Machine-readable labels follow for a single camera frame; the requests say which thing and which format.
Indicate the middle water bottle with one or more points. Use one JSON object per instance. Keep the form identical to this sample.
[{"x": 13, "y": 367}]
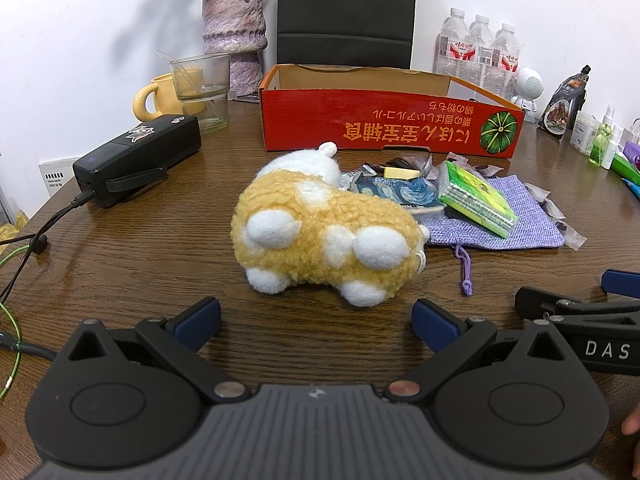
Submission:
[{"x": 477, "y": 58}]

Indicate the black case with stickers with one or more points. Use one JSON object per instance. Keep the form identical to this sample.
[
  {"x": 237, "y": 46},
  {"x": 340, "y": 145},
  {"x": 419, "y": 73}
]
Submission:
[{"x": 137, "y": 158}]

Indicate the water bottle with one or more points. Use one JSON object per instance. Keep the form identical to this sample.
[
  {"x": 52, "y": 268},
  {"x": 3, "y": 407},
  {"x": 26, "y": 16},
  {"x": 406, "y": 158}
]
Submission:
[
  {"x": 451, "y": 45},
  {"x": 505, "y": 55},
  {"x": 477, "y": 58}
]

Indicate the red cardboard box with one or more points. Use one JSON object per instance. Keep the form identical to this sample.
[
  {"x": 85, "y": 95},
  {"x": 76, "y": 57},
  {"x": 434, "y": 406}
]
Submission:
[{"x": 371, "y": 108}]

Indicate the starry night card pack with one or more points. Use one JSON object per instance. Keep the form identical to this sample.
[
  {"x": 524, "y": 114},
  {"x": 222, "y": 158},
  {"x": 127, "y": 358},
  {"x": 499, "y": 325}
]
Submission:
[{"x": 417, "y": 196}]

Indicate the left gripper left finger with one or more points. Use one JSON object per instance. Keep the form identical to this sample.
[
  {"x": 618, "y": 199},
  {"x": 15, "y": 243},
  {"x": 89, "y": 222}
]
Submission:
[{"x": 194, "y": 326}]

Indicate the yellow ceramic mug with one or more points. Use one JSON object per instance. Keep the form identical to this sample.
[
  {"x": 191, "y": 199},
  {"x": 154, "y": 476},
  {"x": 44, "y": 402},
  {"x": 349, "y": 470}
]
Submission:
[{"x": 162, "y": 90}]

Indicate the purple drawstring pouch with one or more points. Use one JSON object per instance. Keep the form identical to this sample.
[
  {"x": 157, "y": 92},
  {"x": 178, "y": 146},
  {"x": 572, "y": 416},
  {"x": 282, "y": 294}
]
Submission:
[{"x": 533, "y": 230}]

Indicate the green sanitizer bottle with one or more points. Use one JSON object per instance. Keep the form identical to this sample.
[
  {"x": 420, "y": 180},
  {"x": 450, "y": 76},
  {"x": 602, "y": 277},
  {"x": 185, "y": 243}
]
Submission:
[{"x": 602, "y": 137}]

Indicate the clear glass cup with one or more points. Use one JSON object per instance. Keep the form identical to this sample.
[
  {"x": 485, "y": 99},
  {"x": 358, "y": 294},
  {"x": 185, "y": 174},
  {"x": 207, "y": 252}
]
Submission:
[{"x": 202, "y": 85}]

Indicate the yellow white plush toy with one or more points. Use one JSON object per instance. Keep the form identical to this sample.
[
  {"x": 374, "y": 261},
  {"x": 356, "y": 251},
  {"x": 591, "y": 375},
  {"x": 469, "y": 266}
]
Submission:
[{"x": 294, "y": 224}]

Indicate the purple textured vase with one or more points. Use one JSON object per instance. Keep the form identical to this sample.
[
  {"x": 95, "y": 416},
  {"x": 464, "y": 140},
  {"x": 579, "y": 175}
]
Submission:
[{"x": 238, "y": 28}]

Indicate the white robot figurine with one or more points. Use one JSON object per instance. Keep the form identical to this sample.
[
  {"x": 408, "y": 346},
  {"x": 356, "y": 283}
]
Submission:
[{"x": 528, "y": 86}]

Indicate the white wipes container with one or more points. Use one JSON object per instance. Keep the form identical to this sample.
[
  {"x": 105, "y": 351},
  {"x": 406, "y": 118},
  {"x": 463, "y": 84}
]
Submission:
[{"x": 584, "y": 131}]

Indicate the black paper bag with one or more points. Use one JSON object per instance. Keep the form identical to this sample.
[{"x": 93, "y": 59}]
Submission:
[{"x": 377, "y": 33}]

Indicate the right water bottle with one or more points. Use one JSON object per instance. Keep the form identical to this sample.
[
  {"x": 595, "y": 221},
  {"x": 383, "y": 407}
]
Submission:
[{"x": 505, "y": 55}]

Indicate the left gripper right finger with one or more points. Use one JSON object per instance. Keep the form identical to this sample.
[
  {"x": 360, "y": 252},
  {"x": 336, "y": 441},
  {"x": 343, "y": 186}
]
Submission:
[{"x": 436, "y": 327}]

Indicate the left water bottle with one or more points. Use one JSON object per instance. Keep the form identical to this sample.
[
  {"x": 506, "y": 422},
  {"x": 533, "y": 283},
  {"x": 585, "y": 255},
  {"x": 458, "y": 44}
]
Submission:
[{"x": 451, "y": 45}]

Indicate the black sauce pouch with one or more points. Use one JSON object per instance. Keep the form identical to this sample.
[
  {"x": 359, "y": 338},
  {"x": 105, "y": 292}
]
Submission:
[{"x": 561, "y": 111}]

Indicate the green box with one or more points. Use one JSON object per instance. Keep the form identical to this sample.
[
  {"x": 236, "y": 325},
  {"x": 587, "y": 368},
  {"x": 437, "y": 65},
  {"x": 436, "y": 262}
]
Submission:
[{"x": 625, "y": 168}]

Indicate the green tissue pack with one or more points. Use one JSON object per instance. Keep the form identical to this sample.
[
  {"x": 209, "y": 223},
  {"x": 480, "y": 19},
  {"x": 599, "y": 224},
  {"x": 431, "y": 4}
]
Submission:
[{"x": 475, "y": 198}]

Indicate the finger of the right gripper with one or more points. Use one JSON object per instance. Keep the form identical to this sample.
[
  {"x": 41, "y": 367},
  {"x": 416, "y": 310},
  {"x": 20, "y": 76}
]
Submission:
[
  {"x": 532, "y": 303},
  {"x": 623, "y": 283}
]

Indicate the person's right hand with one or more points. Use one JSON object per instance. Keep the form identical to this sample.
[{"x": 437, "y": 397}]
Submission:
[{"x": 631, "y": 424}]

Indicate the small white spray bottle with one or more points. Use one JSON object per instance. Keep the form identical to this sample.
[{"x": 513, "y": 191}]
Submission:
[{"x": 612, "y": 147}]

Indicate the yellow eraser block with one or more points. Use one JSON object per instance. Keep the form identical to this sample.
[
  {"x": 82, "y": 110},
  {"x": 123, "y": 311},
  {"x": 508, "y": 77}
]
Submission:
[{"x": 399, "y": 173}]

